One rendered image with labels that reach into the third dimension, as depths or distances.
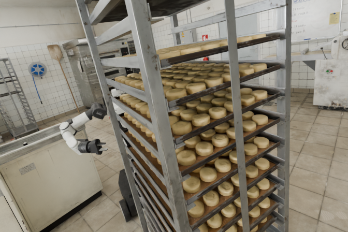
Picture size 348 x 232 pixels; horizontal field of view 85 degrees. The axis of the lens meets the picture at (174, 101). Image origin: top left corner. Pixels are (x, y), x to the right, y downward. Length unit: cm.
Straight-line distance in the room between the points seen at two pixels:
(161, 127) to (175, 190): 16
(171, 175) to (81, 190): 200
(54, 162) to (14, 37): 460
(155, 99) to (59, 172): 194
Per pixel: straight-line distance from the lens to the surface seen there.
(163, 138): 41
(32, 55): 635
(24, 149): 212
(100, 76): 96
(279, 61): 69
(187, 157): 52
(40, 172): 220
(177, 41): 112
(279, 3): 68
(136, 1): 37
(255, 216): 89
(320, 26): 480
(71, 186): 235
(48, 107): 643
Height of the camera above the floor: 153
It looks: 17 degrees down
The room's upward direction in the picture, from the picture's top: 10 degrees counter-clockwise
